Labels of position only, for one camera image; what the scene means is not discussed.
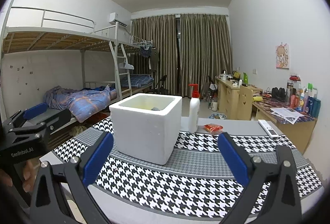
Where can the wooden chair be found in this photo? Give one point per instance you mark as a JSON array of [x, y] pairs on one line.
[[246, 103]]

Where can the wooden desk with drawers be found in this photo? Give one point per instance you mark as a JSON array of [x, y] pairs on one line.
[[228, 100]]

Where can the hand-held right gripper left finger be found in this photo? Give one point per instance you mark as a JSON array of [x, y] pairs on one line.
[[99, 159]]

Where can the metal cooking pot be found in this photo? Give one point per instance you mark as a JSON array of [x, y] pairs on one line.
[[223, 76]]

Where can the red snack packet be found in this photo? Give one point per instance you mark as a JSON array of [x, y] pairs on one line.
[[213, 128]]

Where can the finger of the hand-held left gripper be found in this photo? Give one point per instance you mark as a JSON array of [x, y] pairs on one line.
[[36, 110], [60, 118]]

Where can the white air conditioner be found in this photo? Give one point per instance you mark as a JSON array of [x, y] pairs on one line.
[[117, 19]]

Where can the printed paper sheets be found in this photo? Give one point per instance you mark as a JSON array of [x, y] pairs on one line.
[[286, 114]]

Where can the blue plaid quilt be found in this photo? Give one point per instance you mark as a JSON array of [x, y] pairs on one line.
[[82, 103]]

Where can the yellow cloth on desk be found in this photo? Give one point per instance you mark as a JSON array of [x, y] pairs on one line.
[[257, 98]]

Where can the row of toiletry bottles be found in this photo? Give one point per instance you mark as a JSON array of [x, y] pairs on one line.
[[306, 100]]

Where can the white foam box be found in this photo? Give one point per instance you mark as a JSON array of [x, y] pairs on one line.
[[141, 133]]

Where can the brown curtain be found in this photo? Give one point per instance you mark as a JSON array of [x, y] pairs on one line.
[[206, 54], [154, 54]]

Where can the houndstooth blanket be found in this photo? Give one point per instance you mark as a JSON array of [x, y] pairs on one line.
[[180, 180]]

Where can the black headphones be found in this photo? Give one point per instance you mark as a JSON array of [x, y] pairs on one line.
[[278, 94]]

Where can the white remote control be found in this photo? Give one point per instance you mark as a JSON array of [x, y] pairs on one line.
[[268, 129]]

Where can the pink cartoon wall poster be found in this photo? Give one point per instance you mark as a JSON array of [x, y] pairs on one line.
[[282, 56]]

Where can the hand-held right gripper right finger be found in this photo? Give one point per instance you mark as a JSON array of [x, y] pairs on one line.
[[233, 159]]

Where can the wooden desk with patterned cover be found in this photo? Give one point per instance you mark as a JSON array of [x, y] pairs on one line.
[[294, 133]]

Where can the white pump lotion bottle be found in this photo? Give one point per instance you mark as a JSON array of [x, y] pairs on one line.
[[193, 115]]

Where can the grey trash bin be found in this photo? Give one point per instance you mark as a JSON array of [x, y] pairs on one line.
[[217, 116]]

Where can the person's left hand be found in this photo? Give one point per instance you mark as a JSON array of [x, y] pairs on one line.
[[28, 175]]

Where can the black folding chair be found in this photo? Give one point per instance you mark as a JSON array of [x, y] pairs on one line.
[[212, 88], [161, 85]]

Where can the hanging dark clothes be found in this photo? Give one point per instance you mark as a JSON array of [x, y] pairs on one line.
[[149, 56]]

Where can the grey cloth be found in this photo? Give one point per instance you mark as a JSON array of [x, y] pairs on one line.
[[155, 108]]

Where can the white thermos jug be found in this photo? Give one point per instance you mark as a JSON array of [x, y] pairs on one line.
[[215, 106]]

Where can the white metal bunk bed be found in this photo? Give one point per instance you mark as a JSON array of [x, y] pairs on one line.
[[136, 81], [51, 38]]

